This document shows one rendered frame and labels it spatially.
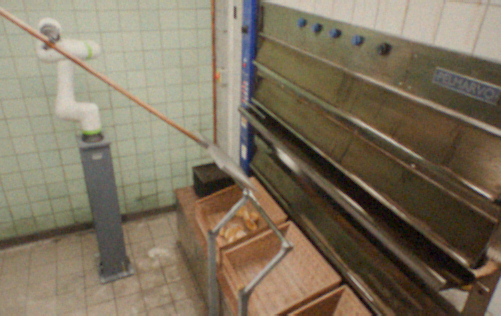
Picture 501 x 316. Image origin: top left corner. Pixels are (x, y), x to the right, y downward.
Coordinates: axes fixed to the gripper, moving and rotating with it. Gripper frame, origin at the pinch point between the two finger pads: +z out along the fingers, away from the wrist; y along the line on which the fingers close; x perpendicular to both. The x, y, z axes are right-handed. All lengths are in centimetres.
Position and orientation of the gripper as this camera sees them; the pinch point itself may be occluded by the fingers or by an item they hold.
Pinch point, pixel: (50, 43)
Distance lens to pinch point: 216.2
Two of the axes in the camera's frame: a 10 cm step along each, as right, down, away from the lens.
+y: -6.3, 7.7, 1.3
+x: -6.8, -4.5, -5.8
